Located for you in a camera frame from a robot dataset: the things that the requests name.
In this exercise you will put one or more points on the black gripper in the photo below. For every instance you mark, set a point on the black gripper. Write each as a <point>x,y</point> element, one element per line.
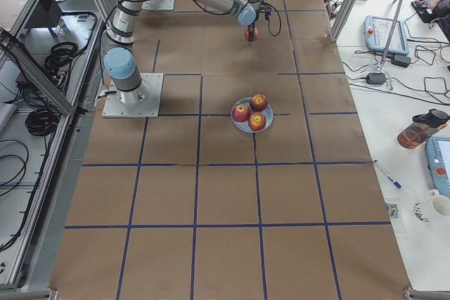
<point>252,22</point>

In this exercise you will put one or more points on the red yellow apple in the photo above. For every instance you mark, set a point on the red yellow apple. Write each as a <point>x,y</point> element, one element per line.
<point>251,34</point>

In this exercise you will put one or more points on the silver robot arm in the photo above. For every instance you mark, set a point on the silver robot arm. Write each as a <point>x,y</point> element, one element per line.
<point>116,53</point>

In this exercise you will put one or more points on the red apple on plate rear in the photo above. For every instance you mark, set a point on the red apple on plate rear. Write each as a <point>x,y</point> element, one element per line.
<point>258,102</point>

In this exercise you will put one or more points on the red apple on plate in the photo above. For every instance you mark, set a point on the red apple on plate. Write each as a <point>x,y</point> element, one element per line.
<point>256,121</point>
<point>258,102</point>
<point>240,112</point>

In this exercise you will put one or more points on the red apple on plate outer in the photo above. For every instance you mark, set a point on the red apple on plate outer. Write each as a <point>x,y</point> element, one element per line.
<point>240,112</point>

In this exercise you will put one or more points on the red apple on plate front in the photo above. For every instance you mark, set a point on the red apple on plate front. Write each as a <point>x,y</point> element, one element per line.
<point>256,121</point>

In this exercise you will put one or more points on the light blue plate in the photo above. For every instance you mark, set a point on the light blue plate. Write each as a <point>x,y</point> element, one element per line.
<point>243,126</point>

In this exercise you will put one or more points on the blue teach pendant far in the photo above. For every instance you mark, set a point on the blue teach pendant far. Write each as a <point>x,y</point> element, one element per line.
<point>375,33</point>

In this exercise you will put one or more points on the blue teach pendant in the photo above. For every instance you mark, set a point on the blue teach pendant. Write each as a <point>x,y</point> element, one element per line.
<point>375,33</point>
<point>437,151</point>

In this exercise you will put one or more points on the black power adapter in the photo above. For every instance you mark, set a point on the black power adapter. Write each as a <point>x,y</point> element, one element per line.
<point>375,78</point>

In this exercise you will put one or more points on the grabber stick green tip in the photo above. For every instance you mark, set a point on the grabber stick green tip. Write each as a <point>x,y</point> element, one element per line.
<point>390,36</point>

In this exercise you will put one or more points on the brown water bottle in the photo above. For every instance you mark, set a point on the brown water bottle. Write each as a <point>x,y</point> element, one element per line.
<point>422,127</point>

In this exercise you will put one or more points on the white blue pen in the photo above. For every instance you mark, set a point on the white blue pen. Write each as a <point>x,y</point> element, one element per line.
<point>392,180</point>

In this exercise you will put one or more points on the blue teach pendant near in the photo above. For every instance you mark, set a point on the blue teach pendant near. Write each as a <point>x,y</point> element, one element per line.
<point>437,151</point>

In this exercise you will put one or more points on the white mug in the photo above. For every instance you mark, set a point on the white mug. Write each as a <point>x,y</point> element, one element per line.
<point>433,208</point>

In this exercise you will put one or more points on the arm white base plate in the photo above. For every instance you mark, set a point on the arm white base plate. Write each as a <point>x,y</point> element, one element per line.
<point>142,102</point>
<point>158,5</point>

